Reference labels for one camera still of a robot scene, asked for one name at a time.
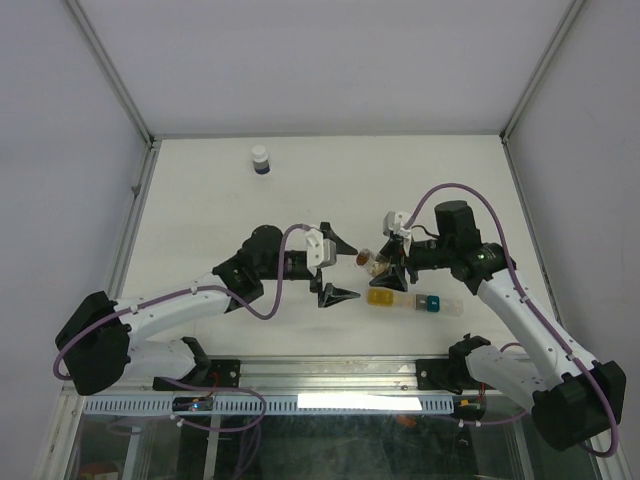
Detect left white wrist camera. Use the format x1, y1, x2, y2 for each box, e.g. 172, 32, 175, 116
304, 225, 337, 271

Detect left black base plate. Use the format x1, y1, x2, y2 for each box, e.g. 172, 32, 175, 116
177, 358, 241, 389

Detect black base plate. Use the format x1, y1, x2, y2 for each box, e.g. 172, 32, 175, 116
177, 358, 241, 389
415, 357, 481, 395

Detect clear bottle yellow pills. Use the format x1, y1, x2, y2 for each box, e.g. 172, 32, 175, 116
361, 250, 391, 278

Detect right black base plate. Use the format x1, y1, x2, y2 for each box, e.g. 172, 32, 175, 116
415, 357, 481, 395

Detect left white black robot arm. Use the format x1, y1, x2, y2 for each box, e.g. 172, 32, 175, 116
52, 222, 358, 396

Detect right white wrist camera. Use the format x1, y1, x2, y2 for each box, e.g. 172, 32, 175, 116
382, 211, 411, 238

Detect clear bottle cap orange label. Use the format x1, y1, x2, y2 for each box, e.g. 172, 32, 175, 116
355, 248, 375, 268

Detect white slotted cable duct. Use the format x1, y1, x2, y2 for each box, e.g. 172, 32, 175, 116
84, 393, 454, 417

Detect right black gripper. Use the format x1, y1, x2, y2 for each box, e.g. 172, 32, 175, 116
369, 236, 454, 292

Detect right aluminium frame post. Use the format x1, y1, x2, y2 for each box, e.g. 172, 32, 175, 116
499, 0, 588, 143

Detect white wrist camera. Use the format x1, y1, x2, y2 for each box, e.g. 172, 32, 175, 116
382, 211, 411, 238
304, 225, 337, 271

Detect left aluminium frame post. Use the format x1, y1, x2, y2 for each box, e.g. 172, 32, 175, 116
61, 0, 154, 146

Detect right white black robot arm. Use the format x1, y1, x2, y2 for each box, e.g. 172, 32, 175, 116
370, 200, 626, 451

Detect aluminium mounting rail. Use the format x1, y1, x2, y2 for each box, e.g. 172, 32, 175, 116
119, 355, 521, 397

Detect aluminium frame post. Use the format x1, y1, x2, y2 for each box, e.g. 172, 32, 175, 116
499, 0, 588, 143
61, 0, 154, 146

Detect white cap blue pill bottle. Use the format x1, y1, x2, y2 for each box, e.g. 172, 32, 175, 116
251, 145, 271, 175

